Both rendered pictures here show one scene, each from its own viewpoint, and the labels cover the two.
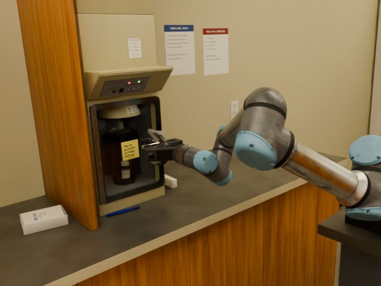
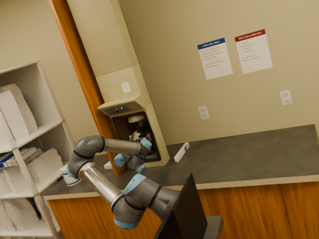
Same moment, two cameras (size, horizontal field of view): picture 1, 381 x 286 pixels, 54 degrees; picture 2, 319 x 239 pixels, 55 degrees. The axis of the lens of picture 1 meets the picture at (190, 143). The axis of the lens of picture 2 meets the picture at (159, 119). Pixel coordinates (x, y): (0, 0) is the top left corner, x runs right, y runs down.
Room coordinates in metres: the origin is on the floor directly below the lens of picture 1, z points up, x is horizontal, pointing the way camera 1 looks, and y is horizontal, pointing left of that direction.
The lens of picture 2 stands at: (0.78, -1.84, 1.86)
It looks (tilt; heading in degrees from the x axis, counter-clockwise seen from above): 15 degrees down; 66
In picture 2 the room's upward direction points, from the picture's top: 18 degrees counter-clockwise
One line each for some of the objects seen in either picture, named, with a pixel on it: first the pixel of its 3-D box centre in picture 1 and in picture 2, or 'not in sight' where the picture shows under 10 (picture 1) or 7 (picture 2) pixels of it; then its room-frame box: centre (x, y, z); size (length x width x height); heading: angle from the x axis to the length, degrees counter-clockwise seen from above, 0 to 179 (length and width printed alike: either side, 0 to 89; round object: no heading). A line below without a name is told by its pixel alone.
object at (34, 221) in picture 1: (43, 219); (115, 163); (1.35, 0.58, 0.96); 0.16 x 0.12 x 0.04; 119
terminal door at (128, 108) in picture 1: (131, 148); (136, 139); (1.48, 0.24, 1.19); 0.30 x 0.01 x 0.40; 128
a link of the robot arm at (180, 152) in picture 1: (186, 155); not in sight; (1.32, 0.02, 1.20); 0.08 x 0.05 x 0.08; 129
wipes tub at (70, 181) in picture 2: not in sight; (71, 174); (0.99, 0.67, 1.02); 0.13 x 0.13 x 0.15
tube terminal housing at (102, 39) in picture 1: (111, 112); (137, 116); (1.58, 0.33, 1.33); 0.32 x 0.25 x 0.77; 129
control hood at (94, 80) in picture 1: (131, 82); (120, 107); (1.44, 0.21, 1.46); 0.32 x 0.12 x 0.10; 129
